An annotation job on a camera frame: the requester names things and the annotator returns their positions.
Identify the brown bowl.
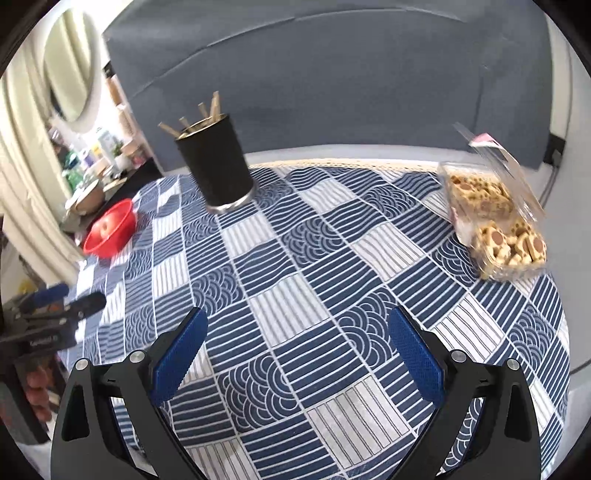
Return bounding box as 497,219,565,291
75,184,105,214

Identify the clear plastic cookie container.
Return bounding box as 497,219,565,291
436,122,550,282

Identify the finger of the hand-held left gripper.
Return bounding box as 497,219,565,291
7,283,71,319
28,292,108,326

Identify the blue white patterned tablecloth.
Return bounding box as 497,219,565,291
60,159,571,480

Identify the black utensil holder cup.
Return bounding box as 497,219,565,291
174,113,256,214

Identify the grey cable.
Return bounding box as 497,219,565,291
538,161,560,209

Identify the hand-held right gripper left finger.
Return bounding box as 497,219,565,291
50,307,208,480

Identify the red plastic bowl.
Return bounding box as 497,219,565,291
83,198,138,259

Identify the grey sofa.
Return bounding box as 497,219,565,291
102,0,555,176

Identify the black side counter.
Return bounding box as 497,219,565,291
60,159,164,232

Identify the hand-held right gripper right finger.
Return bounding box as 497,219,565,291
388,305,542,480

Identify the wall outlet with plug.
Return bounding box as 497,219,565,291
546,135,567,168

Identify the cream curtain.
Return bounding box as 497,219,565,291
0,46,86,278

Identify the round wall mirror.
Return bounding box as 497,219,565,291
44,9,105,134

